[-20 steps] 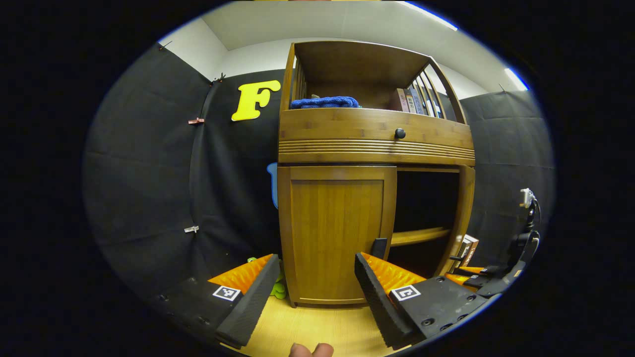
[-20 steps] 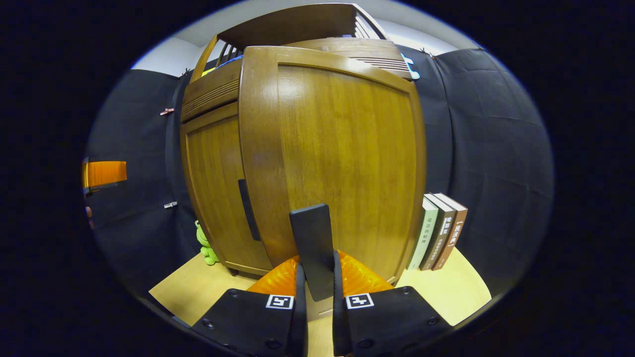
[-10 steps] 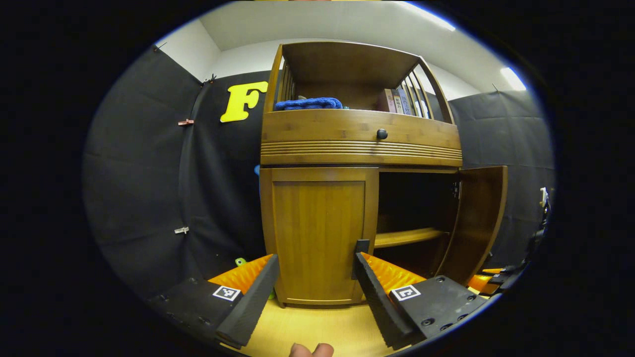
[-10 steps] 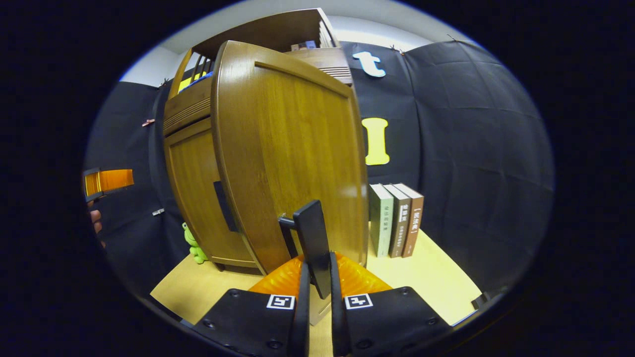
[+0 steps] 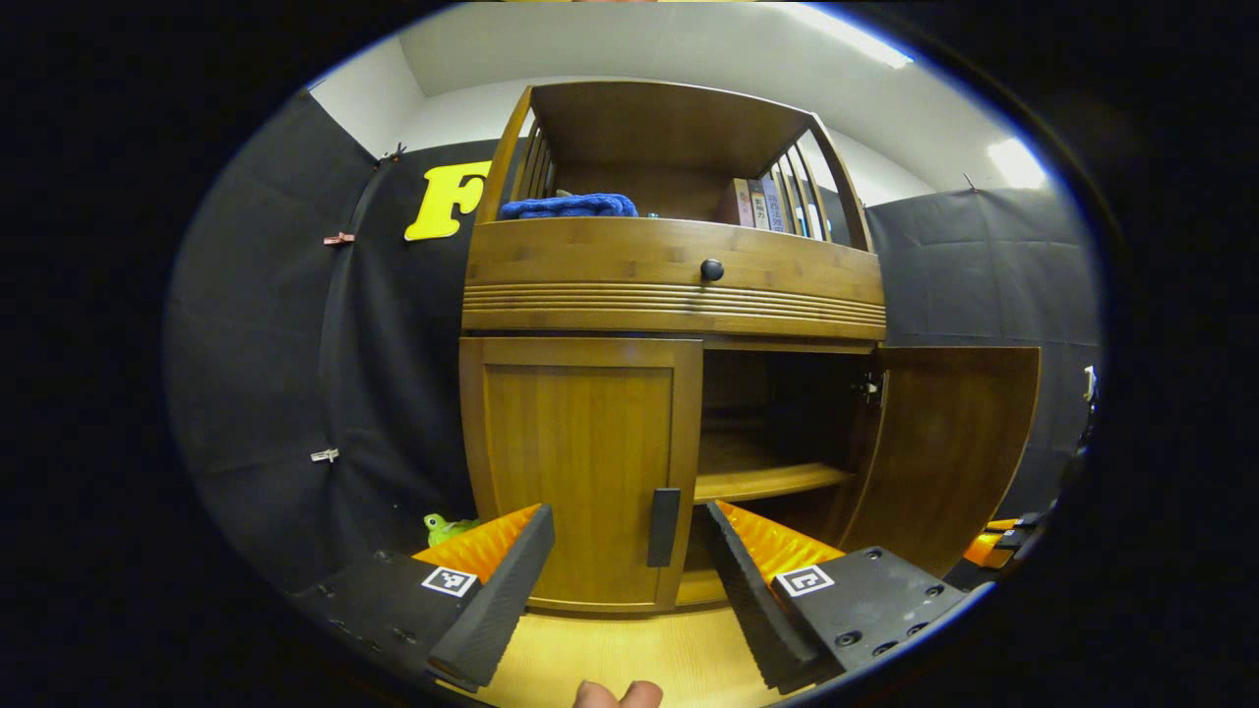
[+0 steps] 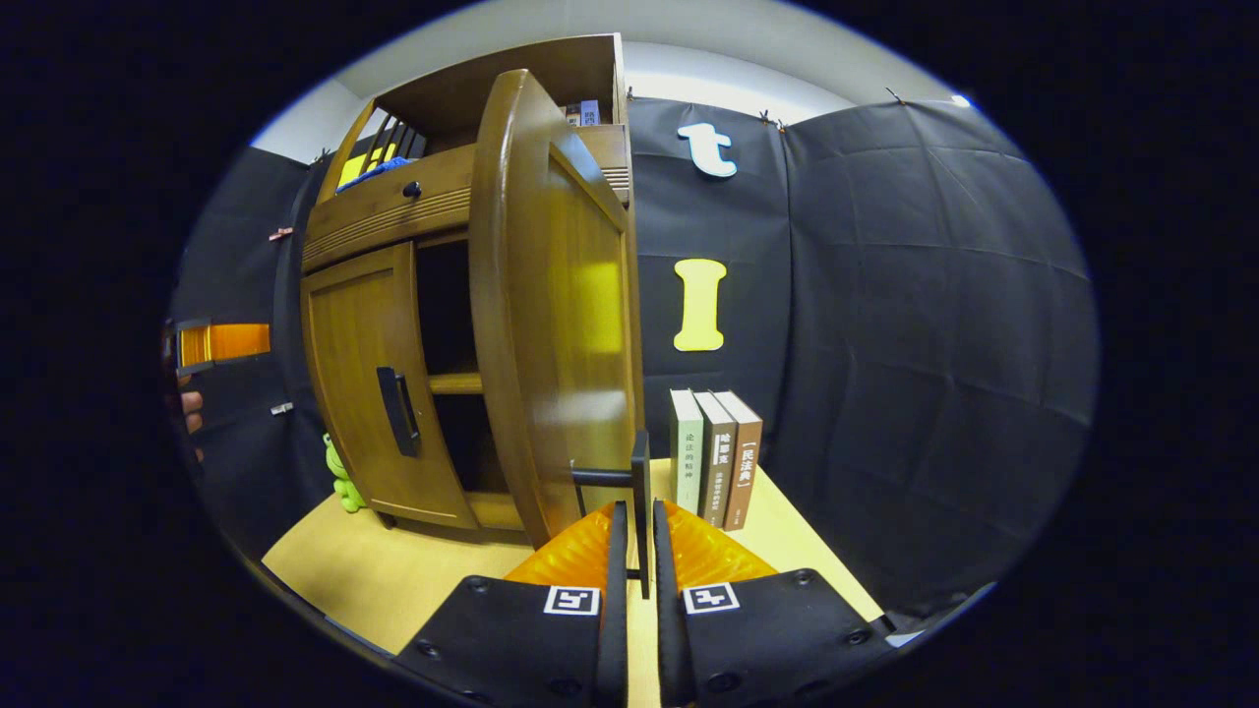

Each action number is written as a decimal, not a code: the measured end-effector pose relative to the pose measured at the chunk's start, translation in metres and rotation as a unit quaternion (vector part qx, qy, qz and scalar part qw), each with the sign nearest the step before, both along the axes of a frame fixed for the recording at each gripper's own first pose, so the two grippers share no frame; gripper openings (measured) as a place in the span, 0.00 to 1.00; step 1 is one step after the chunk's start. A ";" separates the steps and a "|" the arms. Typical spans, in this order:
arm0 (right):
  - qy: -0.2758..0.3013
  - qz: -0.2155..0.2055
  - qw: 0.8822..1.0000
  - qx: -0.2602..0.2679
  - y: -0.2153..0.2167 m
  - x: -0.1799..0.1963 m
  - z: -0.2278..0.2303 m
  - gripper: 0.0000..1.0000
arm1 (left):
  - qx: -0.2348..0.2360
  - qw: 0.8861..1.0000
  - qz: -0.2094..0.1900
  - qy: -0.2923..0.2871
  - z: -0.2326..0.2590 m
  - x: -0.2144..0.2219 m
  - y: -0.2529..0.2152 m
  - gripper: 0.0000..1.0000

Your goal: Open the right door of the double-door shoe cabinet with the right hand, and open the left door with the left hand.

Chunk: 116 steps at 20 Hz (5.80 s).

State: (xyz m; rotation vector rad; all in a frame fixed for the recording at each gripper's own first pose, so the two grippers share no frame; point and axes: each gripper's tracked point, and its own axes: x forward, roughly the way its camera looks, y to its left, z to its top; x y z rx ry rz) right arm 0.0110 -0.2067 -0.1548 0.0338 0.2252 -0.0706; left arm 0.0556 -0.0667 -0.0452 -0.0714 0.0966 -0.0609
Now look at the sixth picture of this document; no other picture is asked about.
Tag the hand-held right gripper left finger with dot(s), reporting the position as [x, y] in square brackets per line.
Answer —
[551, 639]

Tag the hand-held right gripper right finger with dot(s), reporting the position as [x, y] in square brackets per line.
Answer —
[748, 639]

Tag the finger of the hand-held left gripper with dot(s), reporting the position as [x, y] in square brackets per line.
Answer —
[236, 342]

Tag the wooden shoe cabinet door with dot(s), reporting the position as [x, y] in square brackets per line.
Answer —
[551, 344]
[344, 393]

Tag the wooden double-door shoe cabinet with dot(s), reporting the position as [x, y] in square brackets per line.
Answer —
[452, 98]

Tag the wooden cabinet drawer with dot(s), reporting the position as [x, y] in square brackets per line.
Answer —
[374, 211]

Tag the brown standing book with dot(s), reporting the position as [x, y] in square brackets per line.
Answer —
[745, 467]

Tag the green frog toy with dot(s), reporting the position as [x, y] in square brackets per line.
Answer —
[344, 477]

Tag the olive standing book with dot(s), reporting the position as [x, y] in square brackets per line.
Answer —
[716, 462]

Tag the grey-green standing book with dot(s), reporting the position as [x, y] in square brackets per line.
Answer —
[686, 452]

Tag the blue folded towel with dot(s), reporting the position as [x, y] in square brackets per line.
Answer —
[390, 167]

